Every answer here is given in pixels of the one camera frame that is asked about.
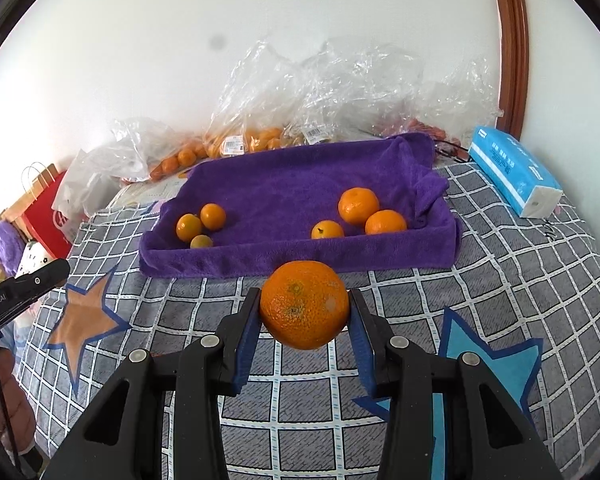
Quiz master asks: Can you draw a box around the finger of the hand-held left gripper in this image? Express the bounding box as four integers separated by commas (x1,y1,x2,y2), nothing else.
14,258,72,296

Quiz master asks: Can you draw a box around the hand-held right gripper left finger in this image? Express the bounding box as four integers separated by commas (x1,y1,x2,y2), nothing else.
42,287,262,480

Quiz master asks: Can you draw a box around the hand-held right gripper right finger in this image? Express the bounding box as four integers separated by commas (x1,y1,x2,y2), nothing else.
349,288,563,480

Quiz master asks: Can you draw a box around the large tangerine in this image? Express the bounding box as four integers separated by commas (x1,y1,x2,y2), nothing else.
311,220,345,241
364,209,408,236
338,187,380,226
259,260,351,351

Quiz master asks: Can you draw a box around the purple towel-covered tray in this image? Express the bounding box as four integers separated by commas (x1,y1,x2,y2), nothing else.
138,132,462,281

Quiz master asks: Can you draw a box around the pile of red fruits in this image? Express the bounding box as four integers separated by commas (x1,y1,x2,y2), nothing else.
380,116,463,147

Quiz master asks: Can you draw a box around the person's left hand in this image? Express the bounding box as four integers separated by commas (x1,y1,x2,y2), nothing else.
0,350,36,448

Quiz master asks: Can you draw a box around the white patterned bag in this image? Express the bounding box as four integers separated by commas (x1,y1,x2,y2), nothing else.
17,242,49,279

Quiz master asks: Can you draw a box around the purple plush cloth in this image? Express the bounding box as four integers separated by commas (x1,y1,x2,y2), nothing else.
0,220,27,276

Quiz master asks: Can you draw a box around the red paper bag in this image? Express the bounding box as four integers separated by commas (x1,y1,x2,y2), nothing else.
20,162,74,261

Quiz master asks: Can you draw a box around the white plastic bag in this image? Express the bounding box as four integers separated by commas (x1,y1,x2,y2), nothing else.
52,149,123,242

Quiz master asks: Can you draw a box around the crumpled clear plastic bag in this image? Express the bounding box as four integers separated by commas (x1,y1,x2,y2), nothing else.
111,117,208,183

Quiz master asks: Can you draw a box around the grey plaid bed sheet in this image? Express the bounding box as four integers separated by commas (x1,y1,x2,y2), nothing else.
12,155,600,480

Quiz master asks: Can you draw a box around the pile of bagged tangerines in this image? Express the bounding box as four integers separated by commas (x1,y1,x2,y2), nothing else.
149,127,287,182

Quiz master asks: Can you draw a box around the blue tissue pack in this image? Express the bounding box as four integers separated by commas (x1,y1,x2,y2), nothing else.
467,125,564,219

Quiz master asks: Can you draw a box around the black cord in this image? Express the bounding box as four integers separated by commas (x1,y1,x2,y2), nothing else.
431,139,474,164

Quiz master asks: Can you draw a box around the brown wooden door frame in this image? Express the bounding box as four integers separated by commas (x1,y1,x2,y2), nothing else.
490,0,531,138

